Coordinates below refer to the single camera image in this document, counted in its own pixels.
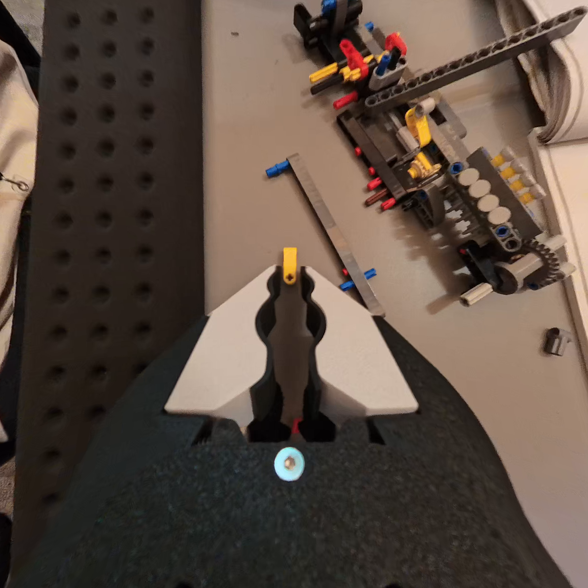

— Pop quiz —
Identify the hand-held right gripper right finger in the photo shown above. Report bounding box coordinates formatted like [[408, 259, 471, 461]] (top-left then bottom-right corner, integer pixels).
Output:
[[300, 266, 419, 425]]

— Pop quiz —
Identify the open lego instruction booklet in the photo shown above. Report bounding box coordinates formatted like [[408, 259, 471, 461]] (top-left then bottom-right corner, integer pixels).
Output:
[[495, 0, 588, 144]]

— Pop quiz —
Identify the small grey lego connector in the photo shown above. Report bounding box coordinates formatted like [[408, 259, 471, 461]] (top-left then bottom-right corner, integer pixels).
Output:
[[544, 327, 573, 357]]

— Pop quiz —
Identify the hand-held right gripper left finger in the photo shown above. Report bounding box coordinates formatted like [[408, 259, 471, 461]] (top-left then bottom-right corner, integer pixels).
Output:
[[164, 264, 285, 425]]

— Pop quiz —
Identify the person's white printed t-shirt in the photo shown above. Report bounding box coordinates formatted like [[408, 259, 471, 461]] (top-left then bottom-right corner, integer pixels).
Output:
[[0, 40, 40, 439]]

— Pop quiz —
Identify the lego car chassis assembly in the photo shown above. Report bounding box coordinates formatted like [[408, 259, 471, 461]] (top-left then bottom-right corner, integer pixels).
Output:
[[293, 0, 588, 308]]

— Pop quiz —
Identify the long grey lego beam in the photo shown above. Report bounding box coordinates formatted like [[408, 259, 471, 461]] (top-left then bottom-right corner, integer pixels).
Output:
[[265, 153, 386, 318]]

